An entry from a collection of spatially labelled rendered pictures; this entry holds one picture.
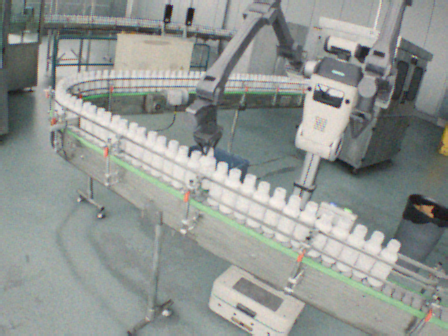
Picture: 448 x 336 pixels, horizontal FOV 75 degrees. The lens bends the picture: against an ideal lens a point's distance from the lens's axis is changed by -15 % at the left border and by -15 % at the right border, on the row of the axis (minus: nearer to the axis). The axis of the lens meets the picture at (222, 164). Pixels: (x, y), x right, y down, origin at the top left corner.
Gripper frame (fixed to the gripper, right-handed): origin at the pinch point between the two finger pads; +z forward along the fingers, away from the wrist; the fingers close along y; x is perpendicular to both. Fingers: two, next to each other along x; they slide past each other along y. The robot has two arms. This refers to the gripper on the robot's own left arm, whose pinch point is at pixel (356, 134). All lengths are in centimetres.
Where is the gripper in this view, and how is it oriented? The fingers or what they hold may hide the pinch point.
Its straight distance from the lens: 118.3
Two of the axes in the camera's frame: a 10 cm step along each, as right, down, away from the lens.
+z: -1.8, 8.9, 4.2
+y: 5.5, -2.6, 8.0
